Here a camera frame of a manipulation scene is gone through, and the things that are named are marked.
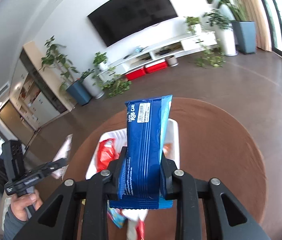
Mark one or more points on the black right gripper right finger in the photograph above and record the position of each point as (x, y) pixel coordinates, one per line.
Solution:
(167, 188)

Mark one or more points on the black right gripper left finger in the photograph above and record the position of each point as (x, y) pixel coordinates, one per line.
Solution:
(115, 185)

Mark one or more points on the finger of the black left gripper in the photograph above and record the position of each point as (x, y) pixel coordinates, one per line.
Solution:
(55, 168)

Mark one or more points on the blue roll cake package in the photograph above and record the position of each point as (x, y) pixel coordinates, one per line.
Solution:
(147, 121)

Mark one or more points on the grey sleeved left forearm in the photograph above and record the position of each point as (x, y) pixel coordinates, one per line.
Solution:
(15, 219)

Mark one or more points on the left hand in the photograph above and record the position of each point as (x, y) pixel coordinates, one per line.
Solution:
(19, 204)

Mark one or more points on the red chip bag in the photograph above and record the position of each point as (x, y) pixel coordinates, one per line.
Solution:
(105, 154)

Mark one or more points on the orange snack packet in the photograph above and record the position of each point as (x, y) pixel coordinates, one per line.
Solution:
(168, 150)

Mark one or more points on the white plastic tray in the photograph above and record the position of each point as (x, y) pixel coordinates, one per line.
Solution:
(171, 136)

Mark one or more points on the light blue snack packet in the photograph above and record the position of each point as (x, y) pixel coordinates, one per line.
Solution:
(116, 216)

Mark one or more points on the brown tablecloth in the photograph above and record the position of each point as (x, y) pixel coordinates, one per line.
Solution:
(213, 144)

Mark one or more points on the white red long snack package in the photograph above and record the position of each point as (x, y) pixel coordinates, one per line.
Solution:
(136, 223)

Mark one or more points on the wooden white cabinet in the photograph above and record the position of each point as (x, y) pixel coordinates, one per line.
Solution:
(35, 91)

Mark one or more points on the blue square planter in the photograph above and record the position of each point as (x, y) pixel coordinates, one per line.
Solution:
(79, 93)

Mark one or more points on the white ribbed planter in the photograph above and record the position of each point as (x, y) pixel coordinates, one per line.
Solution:
(92, 87)

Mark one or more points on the red storage box left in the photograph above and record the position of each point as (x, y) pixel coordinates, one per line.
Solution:
(135, 74)

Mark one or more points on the red storage box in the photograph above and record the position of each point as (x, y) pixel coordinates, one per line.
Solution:
(155, 66)
(135, 74)

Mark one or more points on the red storage box right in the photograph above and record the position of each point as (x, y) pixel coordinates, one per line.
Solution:
(155, 66)

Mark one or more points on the small round pot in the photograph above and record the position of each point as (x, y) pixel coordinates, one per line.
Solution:
(171, 61)

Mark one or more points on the white tv console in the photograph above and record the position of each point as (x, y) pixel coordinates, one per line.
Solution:
(177, 46)

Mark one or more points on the white tall planter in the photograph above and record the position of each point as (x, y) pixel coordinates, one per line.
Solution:
(226, 41)

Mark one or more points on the blue-grey tall planter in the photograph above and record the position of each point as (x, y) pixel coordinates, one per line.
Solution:
(246, 36)

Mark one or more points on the beige curtain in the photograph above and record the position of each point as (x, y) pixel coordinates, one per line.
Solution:
(256, 12)

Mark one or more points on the black wall television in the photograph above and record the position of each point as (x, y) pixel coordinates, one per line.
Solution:
(117, 19)

